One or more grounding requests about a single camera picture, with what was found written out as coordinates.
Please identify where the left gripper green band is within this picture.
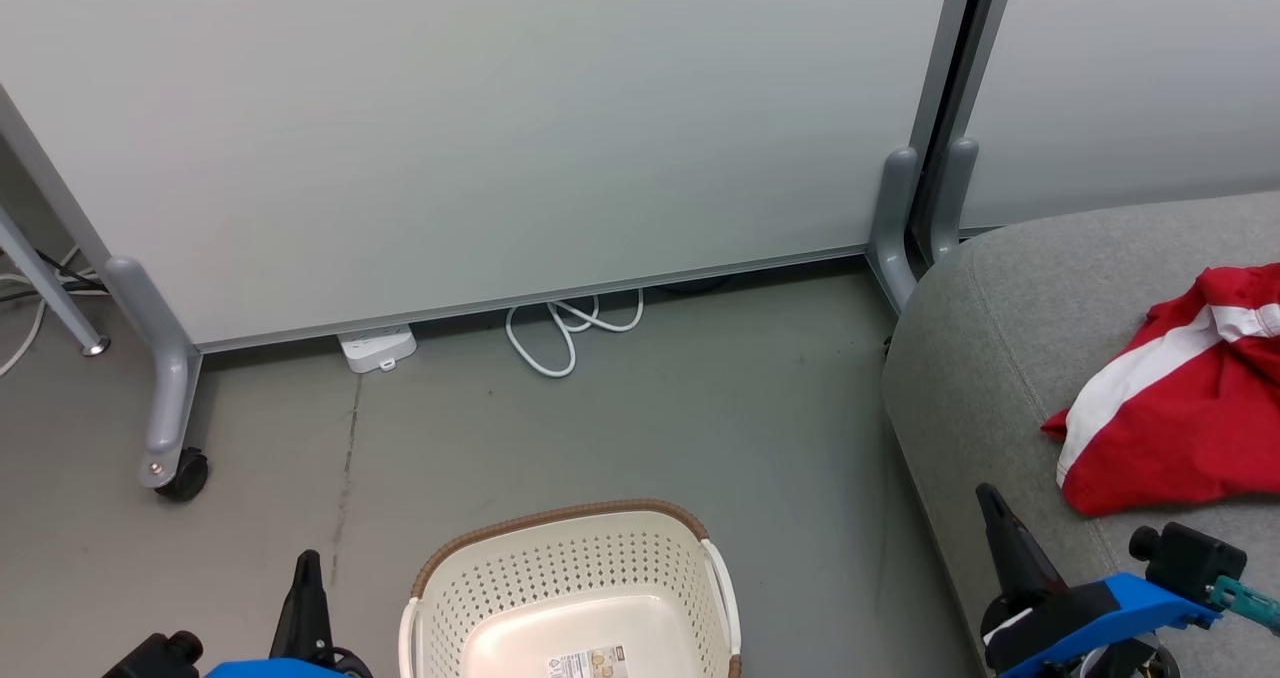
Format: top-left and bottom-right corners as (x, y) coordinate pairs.
(270, 550), (374, 678)

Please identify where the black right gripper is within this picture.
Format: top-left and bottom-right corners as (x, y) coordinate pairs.
(975, 483), (1113, 674)

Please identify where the red garment with white stripes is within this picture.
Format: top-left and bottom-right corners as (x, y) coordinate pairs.
(1040, 263), (1280, 517)

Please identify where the cream perforated laundry basket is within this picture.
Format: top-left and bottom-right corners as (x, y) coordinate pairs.
(398, 499), (743, 678)

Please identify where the black caster wheel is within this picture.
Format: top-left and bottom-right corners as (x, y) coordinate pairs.
(155, 446), (211, 504)

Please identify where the grey fabric sofa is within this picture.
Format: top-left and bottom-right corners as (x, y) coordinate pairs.
(880, 190), (1280, 678)

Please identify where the white power strip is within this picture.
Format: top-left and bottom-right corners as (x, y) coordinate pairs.
(338, 324), (418, 374)

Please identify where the paper label sticker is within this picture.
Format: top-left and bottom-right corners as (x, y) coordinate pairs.
(546, 645), (629, 678)

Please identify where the narrow white partition panel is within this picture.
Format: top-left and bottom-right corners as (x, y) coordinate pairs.
(925, 0), (1280, 265)

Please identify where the wide white partition panel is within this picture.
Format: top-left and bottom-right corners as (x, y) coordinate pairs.
(0, 0), (986, 489)

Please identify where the teal cable connector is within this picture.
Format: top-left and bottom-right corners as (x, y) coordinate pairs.
(1210, 576), (1280, 632)

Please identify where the looped thick white cable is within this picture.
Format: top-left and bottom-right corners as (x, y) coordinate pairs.
(505, 288), (646, 379)

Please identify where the thin white cable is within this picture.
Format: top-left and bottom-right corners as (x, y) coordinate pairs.
(0, 248), (101, 379)

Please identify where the black cable bundle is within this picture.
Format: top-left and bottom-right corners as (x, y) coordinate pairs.
(0, 248), (101, 305)

